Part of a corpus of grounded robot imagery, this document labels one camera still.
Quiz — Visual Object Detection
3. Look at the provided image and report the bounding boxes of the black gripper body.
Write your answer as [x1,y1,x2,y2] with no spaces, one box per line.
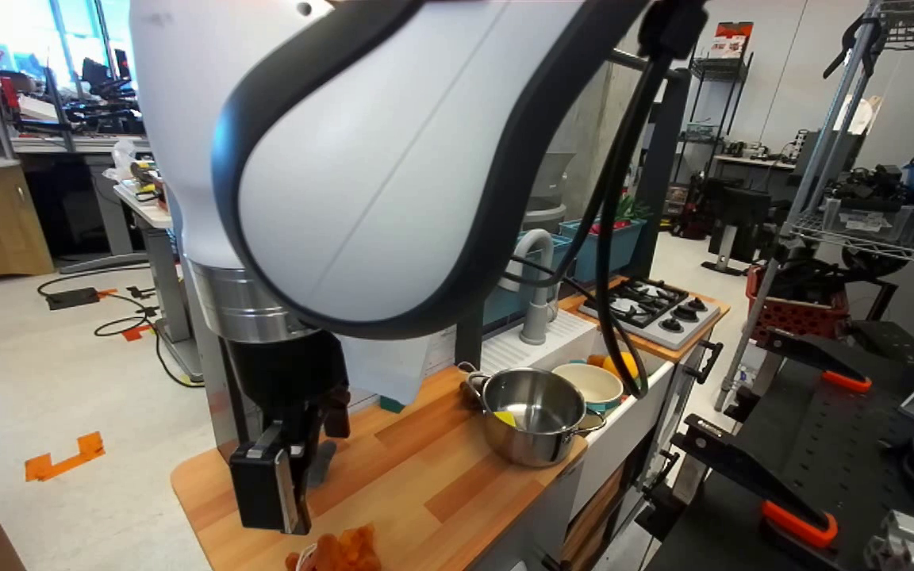
[220,327,357,453]

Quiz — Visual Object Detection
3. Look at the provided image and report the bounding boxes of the brown orange plushy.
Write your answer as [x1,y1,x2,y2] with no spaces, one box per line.
[286,524,386,571]

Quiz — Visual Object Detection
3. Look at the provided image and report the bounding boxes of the orange floor tape marker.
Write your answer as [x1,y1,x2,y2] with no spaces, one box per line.
[23,428,109,485]

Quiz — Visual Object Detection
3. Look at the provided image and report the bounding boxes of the stainless steel pot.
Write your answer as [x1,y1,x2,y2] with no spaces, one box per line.
[459,362,605,473]

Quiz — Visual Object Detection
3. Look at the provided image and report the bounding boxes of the teal planter box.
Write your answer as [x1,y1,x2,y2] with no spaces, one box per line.
[484,276,534,334]
[551,216,652,289]

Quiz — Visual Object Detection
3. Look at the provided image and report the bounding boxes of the grey toy faucet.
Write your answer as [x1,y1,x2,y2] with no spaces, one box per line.
[506,226,564,349]

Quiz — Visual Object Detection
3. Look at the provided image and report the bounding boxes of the cream bowl teal rim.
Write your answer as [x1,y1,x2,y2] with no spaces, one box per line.
[550,357,627,416]

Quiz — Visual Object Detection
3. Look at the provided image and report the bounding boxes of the white toy sink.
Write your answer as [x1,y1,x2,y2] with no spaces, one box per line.
[476,303,681,501]

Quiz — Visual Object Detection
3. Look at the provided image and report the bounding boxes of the grey black toy stove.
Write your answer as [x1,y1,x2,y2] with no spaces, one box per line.
[581,276,724,357]

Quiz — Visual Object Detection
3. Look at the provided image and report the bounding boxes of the black orange clamp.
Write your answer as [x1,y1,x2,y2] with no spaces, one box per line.
[677,412,844,556]
[761,327,876,401]

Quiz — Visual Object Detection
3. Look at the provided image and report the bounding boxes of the red black crate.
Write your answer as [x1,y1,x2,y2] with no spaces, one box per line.
[745,263,850,346]

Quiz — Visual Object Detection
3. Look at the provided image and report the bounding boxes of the black tripod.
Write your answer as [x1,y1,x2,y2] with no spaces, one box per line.
[770,0,894,265]

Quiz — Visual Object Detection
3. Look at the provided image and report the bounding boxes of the black floor cable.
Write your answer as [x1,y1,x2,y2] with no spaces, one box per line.
[39,269,206,391]

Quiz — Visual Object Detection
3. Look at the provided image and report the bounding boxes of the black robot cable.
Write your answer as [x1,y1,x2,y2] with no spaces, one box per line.
[556,57,654,401]

